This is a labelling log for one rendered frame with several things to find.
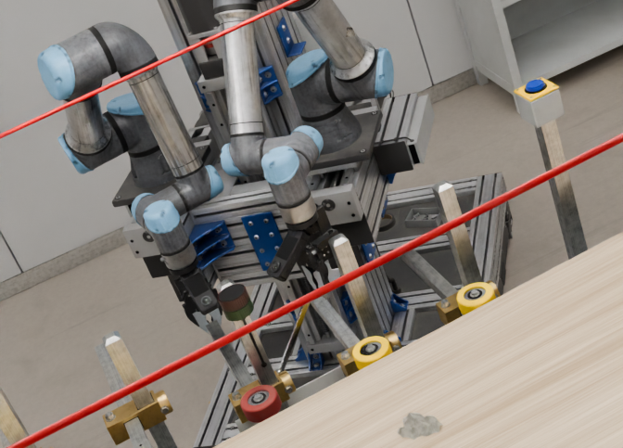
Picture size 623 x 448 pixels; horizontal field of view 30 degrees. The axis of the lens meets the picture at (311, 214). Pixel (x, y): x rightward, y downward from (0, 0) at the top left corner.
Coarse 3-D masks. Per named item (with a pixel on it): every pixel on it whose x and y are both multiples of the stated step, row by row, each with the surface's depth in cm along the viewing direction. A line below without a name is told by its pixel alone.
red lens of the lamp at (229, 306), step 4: (236, 284) 233; (240, 284) 233; (220, 292) 232; (244, 292) 229; (240, 296) 229; (244, 296) 229; (248, 296) 231; (236, 300) 228; (240, 300) 229; (244, 300) 229; (248, 300) 231; (220, 304) 231; (224, 304) 229; (228, 304) 229; (232, 304) 229; (236, 304) 229; (240, 304) 229; (244, 304) 230; (224, 308) 230; (228, 308) 229; (232, 308) 229; (236, 308) 229
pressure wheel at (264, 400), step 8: (248, 392) 240; (256, 392) 240; (264, 392) 239; (272, 392) 238; (248, 400) 239; (256, 400) 238; (264, 400) 237; (272, 400) 236; (280, 400) 239; (248, 408) 236; (256, 408) 235; (264, 408) 235; (272, 408) 236; (280, 408) 238; (248, 416) 237; (256, 416) 236; (264, 416) 236
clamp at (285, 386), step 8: (280, 376) 248; (288, 376) 248; (248, 384) 249; (256, 384) 248; (280, 384) 246; (288, 384) 247; (232, 392) 249; (240, 392) 247; (280, 392) 247; (288, 392) 247; (232, 400) 246; (240, 400) 245; (240, 408) 245; (240, 416) 246
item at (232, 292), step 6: (228, 288) 232; (234, 288) 232; (240, 288) 231; (222, 294) 231; (228, 294) 230; (234, 294) 230; (240, 294) 229; (222, 300) 229; (228, 300) 229; (246, 324) 234; (252, 336) 238; (258, 348) 241; (264, 366) 243
